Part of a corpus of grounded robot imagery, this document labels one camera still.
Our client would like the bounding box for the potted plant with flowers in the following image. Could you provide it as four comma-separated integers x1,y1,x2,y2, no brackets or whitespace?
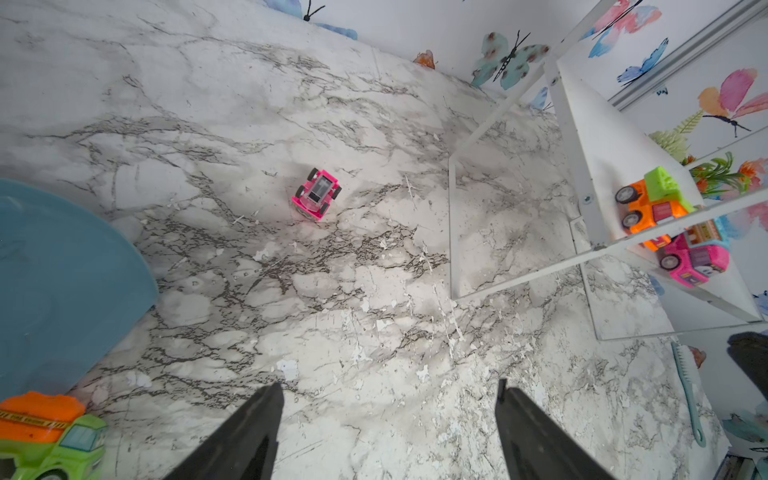
648,110,767,200

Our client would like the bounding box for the white two-tier shelf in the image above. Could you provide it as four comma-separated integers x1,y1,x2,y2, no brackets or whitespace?
446,0,768,343

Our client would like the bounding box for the orange teal toy car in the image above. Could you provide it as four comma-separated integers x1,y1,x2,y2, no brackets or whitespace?
1,392,108,479

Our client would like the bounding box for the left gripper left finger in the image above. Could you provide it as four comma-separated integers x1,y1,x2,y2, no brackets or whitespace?
165,383,284,480

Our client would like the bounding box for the pink toy car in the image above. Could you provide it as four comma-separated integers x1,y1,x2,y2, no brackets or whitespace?
291,168,342,221

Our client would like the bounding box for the pink teal toy bus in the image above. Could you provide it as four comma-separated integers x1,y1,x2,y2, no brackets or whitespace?
659,219,730,288

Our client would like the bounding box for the orange green toy car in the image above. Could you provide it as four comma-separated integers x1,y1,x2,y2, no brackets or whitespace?
614,167,696,234

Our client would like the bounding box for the teal plastic paddle plate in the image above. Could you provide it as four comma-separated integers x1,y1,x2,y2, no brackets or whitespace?
1,180,159,399

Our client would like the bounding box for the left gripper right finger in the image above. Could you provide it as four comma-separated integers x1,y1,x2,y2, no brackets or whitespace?
495,379,613,480

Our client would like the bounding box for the teal plastic comb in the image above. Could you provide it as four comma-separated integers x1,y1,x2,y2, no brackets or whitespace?
670,341,707,448

